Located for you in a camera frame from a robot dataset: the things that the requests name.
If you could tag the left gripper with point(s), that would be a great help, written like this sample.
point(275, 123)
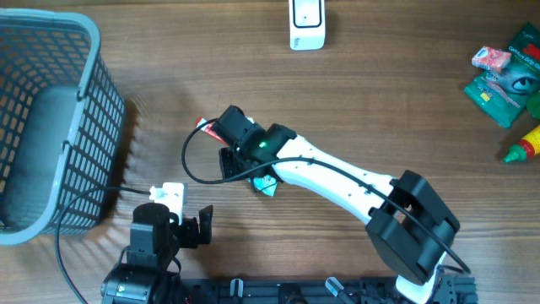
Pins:
point(191, 225)

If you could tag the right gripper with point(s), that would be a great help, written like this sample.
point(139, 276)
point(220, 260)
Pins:
point(229, 170)

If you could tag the teal tissue packet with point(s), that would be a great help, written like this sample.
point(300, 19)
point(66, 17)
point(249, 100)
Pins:
point(266, 185)

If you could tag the red stick packet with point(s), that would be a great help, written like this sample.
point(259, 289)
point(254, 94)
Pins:
point(206, 127)

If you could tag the red white snack packet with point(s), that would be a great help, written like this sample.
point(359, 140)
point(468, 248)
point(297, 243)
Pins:
point(491, 59)

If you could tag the dark green box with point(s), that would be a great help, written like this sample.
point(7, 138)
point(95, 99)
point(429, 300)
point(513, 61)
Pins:
point(503, 95)

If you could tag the red sauce bottle green cap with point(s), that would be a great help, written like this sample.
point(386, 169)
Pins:
point(526, 148)

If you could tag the clear jar green lid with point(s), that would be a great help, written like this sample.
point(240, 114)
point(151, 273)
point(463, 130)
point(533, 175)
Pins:
point(533, 105)

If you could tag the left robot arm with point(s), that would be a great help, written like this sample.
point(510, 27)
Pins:
point(141, 274)

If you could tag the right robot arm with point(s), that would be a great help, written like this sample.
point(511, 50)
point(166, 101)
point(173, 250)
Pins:
point(409, 225)

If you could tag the white barcode scanner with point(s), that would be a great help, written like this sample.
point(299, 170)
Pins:
point(307, 25)

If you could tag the grey plastic shopping basket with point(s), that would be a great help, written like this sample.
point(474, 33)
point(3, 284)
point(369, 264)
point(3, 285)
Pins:
point(61, 122)

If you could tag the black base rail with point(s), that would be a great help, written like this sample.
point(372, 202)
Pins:
point(448, 289)

